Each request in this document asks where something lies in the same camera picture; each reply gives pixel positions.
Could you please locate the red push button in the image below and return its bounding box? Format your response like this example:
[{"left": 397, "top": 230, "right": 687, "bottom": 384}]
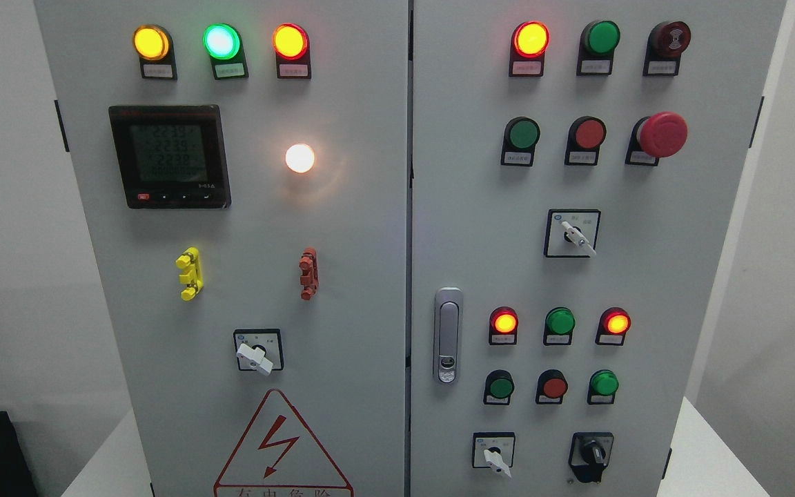
[
  {"left": 564, "top": 115, "right": 607, "bottom": 166},
  {"left": 536, "top": 369, "right": 569, "bottom": 404}
]

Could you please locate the white lit indicator light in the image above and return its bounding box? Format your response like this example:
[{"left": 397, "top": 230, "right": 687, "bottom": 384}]
[{"left": 284, "top": 144, "right": 316, "bottom": 174}]

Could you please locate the green lit indicator light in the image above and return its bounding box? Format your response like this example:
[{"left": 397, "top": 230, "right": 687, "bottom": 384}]
[{"left": 202, "top": 23, "right": 248, "bottom": 81}]

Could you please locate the red push button lower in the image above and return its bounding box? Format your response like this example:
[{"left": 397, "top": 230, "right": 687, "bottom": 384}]
[{"left": 536, "top": 369, "right": 569, "bottom": 404}]

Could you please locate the silver door lock handle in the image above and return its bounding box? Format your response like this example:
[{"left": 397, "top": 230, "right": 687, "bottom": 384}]
[{"left": 433, "top": 287, "right": 463, "bottom": 384}]

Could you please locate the red lit indicator lower left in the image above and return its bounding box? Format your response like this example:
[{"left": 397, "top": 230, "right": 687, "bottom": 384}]
[{"left": 488, "top": 306, "right": 520, "bottom": 345}]

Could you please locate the red push button upper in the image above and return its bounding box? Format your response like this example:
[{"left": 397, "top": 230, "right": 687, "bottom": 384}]
[{"left": 564, "top": 115, "right": 607, "bottom": 166}]

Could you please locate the red electric hazard sticker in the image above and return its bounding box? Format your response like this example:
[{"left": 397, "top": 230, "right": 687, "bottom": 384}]
[{"left": 213, "top": 388, "right": 355, "bottom": 496}]

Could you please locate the white selector switch upper right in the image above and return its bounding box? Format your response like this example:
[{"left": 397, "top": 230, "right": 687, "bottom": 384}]
[{"left": 544, "top": 210, "right": 600, "bottom": 258}]

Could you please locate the red lit indicator left door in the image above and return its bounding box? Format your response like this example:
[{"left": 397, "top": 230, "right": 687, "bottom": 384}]
[{"left": 272, "top": 23, "right": 311, "bottom": 79}]

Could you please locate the green indicator lower middle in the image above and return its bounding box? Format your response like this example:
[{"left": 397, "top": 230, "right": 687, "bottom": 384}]
[{"left": 542, "top": 307, "right": 576, "bottom": 346}]

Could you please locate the yellow indicator light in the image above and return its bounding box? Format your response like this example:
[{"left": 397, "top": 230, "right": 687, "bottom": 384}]
[{"left": 132, "top": 24, "right": 177, "bottom": 81}]

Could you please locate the red indicator lower right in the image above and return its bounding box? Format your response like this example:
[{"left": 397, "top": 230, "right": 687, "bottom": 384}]
[{"left": 594, "top": 307, "right": 631, "bottom": 346}]

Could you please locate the white selector switch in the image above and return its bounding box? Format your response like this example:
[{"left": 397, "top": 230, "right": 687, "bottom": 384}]
[
  {"left": 544, "top": 210, "right": 600, "bottom": 258},
  {"left": 472, "top": 431, "right": 516, "bottom": 478}
]

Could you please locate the dark red buzzer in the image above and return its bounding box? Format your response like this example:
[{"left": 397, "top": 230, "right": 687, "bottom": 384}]
[{"left": 642, "top": 20, "right": 691, "bottom": 77}]

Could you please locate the green push button upper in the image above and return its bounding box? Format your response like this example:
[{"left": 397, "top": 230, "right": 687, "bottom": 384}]
[{"left": 500, "top": 116, "right": 540, "bottom": 167}]

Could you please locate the green push button lower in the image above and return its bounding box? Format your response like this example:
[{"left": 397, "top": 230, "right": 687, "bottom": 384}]
[{"left": 483, "top": 370, "right": 516, "bottom": 405}]

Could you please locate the green indicator bottom right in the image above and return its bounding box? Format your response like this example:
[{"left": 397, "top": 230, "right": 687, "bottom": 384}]
[{"left": 587, "top": 370, "right": 620, "bottom": 405}]

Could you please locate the black knob selector switch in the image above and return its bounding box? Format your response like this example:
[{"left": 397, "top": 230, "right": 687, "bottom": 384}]
[{"left": 568, "top": 432, "right": 614, "bottom": 483}]

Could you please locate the grey right cabinet door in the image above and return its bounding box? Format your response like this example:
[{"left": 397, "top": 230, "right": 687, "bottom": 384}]
[{"left": 408, "top": 1, "right": 786, "bottom": 496}]

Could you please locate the red lit indicator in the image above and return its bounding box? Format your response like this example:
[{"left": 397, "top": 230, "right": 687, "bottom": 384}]
[
  {"left": 509, "top": 20, "right": 550, "bottom": 77},
  {"left": 488, "top": 306, "right": 520, "bottom": 345}
]

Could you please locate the red lit indicator top right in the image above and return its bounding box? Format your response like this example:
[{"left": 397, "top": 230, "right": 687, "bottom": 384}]
[{"left": 509, "top": 20, "right": 550, "bottom": 77}]

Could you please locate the grey cabinet door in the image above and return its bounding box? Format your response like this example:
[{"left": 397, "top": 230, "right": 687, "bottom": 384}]
[
  {"left": 408, "top": 1, "right": 786, "bottom": 496},
  {"left": 35, "top": 1, "right": 409, "bottom": 496}
]

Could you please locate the white selector switch left door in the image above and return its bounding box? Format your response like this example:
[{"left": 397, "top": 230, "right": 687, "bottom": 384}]
[{"left": 233, "top": 329, "right": 284, "bottom": 376}]

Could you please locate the green indicator top right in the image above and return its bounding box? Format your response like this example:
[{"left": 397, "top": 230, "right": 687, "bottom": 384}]
[{"left": 576, "top": 19, "right": 621, "bottom": 77}]

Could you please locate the green push button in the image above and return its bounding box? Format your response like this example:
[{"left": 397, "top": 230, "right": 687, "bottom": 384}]
[
  {"left": 500, "top": 116, "right": 540, "bottom": 167},
  {"left": 483, "top": 370, "right": 516, "bottom": 405}
]

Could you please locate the white selector switch bottom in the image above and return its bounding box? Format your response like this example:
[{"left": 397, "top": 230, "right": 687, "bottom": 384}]
[{"left": 472, "top": 431, "right": 516, "bottom": 478}]

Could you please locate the black digital power meter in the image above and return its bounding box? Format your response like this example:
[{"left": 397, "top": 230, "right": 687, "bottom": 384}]
[{"left": 108, "top": 104, "right": 231, "bottom": 210}]

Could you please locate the grey left cabinet door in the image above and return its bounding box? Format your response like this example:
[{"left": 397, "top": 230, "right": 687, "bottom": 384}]
[{"left": 35, "top": 1, "right": 409, "bottom": 496}]

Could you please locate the red emergency stop button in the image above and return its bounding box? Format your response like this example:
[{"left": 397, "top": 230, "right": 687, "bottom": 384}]
[{"left": 625, "top": 111, "right": 689, "bottom": 166}]

